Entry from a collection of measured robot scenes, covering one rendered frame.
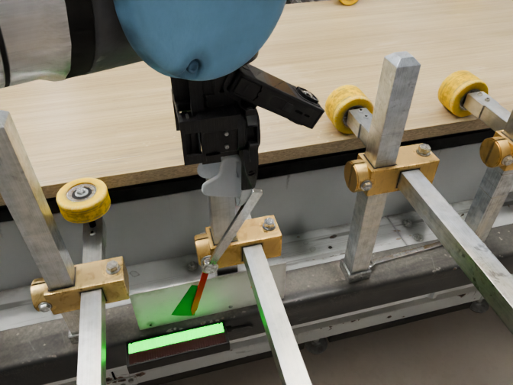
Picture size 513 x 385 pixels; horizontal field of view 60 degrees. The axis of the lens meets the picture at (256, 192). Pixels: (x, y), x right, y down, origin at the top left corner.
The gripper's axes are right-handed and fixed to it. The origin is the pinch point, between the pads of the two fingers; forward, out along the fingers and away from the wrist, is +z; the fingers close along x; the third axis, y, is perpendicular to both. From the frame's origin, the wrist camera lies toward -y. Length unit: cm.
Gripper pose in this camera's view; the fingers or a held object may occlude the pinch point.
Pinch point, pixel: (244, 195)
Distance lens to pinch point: 55.1
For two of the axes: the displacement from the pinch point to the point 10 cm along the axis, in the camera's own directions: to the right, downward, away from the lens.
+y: -9.7, 1.6, -2.0
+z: -0.1, 7.5, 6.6
